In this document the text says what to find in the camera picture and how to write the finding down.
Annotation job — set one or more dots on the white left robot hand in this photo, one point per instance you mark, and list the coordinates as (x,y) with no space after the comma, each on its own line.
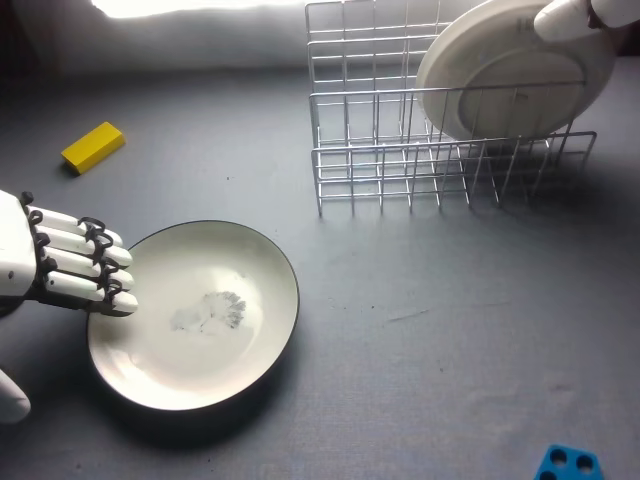
(15,250)

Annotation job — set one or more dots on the grey table cloth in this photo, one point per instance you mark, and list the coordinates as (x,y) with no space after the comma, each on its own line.
(425,325)

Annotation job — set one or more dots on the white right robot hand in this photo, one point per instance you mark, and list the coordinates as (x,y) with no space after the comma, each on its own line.
(560,20)

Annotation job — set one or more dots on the blue block with holes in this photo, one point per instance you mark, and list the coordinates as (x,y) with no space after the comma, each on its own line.
(570,465)

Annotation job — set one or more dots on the yellow rectangular block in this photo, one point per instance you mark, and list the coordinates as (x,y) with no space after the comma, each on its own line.
(95,147)

